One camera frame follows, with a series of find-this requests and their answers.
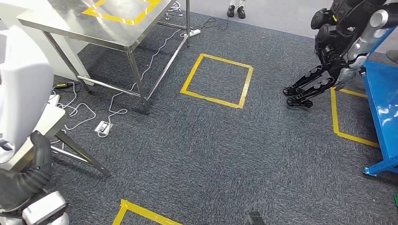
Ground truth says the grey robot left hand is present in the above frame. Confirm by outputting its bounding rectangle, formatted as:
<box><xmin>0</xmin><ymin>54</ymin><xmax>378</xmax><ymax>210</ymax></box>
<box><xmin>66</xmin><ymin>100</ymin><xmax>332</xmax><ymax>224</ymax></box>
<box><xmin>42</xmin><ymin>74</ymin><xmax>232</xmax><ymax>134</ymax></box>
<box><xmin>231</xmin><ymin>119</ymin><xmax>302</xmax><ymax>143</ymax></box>
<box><xmin>30</xmin><ymin>131</ymin><xmax>53</xmax><ymax>178</ymax></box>

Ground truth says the white plastic panel part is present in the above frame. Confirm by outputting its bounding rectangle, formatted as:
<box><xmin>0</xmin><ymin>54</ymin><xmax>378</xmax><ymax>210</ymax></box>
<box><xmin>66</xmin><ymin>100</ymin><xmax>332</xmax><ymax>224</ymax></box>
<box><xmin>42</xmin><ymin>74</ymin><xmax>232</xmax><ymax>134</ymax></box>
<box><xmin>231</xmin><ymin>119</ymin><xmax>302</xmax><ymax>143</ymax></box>
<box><xmin>0</xmin><ymin>26</ymin><xmax>55</xmax><ymax>164</ymax></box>

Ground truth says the blue metal shelf rack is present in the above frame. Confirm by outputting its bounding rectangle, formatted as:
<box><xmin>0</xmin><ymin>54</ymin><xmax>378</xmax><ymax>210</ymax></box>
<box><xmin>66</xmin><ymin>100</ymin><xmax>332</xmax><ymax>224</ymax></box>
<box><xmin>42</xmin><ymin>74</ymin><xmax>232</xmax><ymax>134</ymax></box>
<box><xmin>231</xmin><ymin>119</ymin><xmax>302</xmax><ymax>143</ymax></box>
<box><xmin>362</xmin><ymin>26</ymin><xmax>398</xmax><ymax>178</ymax></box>

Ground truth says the silver floor socket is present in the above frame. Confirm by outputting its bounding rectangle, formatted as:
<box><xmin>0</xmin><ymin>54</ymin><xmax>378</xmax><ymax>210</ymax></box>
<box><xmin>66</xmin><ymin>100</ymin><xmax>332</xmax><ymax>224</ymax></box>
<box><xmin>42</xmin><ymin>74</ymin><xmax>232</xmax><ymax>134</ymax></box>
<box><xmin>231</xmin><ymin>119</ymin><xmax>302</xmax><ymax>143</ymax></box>
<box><xmin>94</xmin><ymin>121</ymin><xmax>113</xmax><ymax>136</ymax></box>

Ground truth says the white desk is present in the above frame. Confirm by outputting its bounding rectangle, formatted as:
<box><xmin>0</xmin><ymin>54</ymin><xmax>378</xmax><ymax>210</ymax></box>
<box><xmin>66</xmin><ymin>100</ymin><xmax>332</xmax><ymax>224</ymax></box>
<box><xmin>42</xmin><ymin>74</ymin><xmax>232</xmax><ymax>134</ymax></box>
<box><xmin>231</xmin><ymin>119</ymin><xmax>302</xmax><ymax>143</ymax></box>
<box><xmin>0</xmin><ymin>0</ymin><xmax>94</xmax><ymax>87</ymax></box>

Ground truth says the white power strip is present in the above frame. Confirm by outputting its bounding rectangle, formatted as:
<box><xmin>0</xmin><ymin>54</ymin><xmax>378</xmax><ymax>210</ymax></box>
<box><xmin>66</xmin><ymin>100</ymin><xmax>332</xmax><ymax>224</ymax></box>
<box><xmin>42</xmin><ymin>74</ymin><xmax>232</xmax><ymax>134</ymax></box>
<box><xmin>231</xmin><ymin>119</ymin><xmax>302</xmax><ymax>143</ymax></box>
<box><xmin>179</xmin><ymin>28</ymin><xmax>201</xmax><ymax>38</ymax></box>

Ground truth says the person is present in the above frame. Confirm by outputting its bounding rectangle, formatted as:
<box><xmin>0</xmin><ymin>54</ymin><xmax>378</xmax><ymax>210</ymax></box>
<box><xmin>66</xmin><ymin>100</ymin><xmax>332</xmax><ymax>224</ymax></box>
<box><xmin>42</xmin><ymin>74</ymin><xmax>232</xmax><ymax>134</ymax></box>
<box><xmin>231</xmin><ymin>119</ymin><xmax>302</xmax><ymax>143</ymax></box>
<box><xmin>227</xmin><ymin>0</ymin><xmax>246</xmax><ymax>19</ymax></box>

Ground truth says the black silver humanoid robot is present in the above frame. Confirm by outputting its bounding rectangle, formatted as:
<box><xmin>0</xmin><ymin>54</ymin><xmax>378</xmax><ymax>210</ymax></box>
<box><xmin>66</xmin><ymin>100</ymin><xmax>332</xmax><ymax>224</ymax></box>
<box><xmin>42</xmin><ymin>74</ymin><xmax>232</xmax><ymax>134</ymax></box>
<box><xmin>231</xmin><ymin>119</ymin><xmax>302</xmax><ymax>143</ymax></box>
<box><xmin>283</xmin><ymin>0</ymin><xmax>398</xmax><ymax>109</ymax></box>

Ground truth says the white floor cable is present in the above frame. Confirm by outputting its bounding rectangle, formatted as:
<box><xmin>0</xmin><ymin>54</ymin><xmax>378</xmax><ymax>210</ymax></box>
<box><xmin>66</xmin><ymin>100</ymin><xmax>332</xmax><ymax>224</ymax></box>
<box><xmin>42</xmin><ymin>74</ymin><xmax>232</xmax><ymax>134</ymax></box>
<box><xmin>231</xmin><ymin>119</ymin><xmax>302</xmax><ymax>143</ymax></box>
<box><xmin>51</xmin><ymin>28</ymin><xmax>191</xmax><ymax>139</ymax></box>

